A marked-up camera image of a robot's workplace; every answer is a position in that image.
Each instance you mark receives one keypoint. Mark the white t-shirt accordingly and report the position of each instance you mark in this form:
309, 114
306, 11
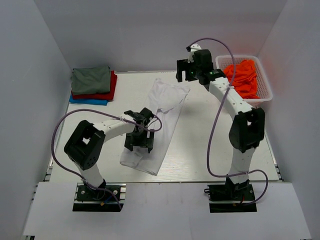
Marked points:
165, 101

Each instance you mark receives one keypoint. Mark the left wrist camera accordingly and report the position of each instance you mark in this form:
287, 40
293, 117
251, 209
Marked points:
143, 117

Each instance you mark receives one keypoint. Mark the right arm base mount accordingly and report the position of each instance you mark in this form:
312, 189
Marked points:
231, 198

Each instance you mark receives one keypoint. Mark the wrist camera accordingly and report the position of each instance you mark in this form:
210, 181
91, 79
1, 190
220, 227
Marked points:
143, 117
191, 50

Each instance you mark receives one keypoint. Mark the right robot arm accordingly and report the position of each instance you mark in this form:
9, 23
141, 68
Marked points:
248, 123

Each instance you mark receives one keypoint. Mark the folded grey t-shirt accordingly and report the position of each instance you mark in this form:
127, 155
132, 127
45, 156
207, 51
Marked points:
94, 80

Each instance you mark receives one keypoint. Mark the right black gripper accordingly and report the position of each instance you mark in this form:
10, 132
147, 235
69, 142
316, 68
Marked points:
183, 65

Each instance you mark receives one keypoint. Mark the folded red t-shirt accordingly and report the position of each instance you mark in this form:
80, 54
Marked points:
100, 96

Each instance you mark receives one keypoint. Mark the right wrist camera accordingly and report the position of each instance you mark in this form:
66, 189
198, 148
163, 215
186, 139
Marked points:
191, 50

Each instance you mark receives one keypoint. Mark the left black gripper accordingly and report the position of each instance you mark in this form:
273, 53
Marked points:
147, 142

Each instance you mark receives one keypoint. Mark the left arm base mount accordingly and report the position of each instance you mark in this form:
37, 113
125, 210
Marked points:
90, 200

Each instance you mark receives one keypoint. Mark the white plastic basket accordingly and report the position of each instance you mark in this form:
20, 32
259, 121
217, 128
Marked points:
263, 87

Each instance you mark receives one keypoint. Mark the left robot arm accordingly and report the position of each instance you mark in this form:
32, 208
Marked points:
86, 142

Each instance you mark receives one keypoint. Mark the orange t-shirt in basket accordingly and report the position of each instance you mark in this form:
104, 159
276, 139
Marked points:
245, 81

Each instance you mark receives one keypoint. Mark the folded blue t-shirt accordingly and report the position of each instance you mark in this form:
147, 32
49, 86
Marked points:
96, 102

